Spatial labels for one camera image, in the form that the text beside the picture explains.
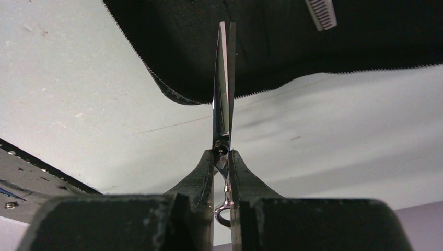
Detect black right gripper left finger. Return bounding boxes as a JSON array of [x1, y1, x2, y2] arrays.
[[18, 150, 214, 250]]

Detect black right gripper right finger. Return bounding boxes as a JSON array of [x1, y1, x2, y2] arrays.
[[228, 150, 412, 250]]

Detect silver hair scissors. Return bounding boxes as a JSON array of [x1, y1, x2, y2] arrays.
[[212, 21, 236, 228]]

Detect black zippered tool case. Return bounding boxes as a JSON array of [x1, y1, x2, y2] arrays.
[[104, 1, 442, 105]]

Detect silver thinning shears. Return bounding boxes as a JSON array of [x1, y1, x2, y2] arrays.
[[305, 0, 337, 32]]

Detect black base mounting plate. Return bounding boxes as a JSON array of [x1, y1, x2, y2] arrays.
[[0, 138, 103, 196]]

